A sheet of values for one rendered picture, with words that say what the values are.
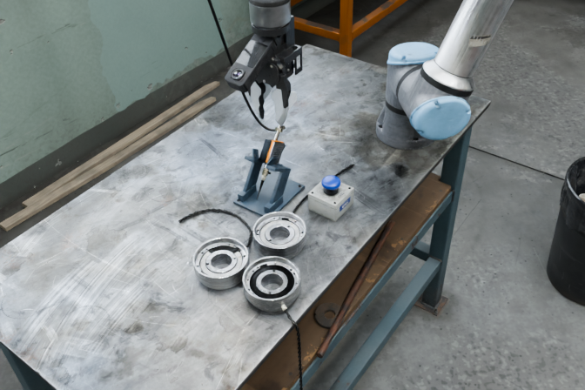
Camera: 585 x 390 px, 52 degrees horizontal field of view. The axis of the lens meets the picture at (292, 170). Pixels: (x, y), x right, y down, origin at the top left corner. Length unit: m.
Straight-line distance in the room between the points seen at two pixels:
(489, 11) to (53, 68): 1.94
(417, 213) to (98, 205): 0.82
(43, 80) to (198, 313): 1.76
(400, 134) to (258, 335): 0.62
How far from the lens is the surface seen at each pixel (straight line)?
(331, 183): 1.25
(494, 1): 1.22
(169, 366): 1.08
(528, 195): 2.68
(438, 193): 1.74
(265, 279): 1.14
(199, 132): 1.55
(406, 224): 1.64
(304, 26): 3.31
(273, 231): 1.22
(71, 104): 2.83
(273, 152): 1.26
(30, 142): 2.78
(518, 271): 2.36
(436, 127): 1.29
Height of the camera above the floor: 1.67
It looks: 39 degrees down
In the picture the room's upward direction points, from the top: 2 degrees counter-clockwise
